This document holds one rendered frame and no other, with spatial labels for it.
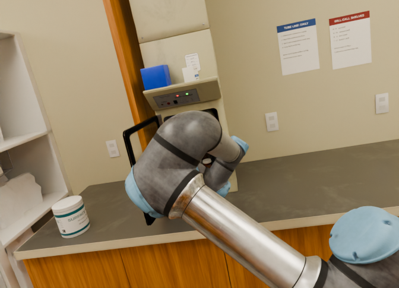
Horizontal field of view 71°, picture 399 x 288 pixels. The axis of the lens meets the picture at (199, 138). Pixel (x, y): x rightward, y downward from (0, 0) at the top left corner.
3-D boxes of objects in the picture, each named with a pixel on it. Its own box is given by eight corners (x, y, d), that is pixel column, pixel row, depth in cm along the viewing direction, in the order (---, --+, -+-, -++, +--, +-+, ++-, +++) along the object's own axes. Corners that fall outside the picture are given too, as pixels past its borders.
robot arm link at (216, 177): (239, 177, 94) (212, 159, 92) (221, 204, 94) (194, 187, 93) (234, 172, 102) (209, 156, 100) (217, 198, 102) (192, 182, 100)
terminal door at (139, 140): (175, 192, 139) (157, 114, 129) (149, 227, 111) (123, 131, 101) (173, 192, 139) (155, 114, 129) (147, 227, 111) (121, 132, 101)
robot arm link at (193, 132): (176, 82, 58) (230, 134, 103) (146, 126, 58) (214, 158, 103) (220, 108, 53) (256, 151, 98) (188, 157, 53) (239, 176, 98)
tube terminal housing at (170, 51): (182, 180, 166) (152, 47, 147) (236, 172, 161) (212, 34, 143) (175, 199, 142) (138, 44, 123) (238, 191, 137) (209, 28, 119)
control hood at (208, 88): (154, 110, 131) (149, 88, 128) (222, 97, 126) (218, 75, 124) (147, 114, 119) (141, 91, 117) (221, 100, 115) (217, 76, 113)
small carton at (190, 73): (189, 81, 123) (186, 67, 121) (199, 79, 121) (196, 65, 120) (184, 82, 118) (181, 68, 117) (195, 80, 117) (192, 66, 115)
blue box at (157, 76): (151, 88, 127) (146, 68, 125) (171, 84, 126) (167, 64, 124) (145, 90, 118) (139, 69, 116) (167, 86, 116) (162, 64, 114)
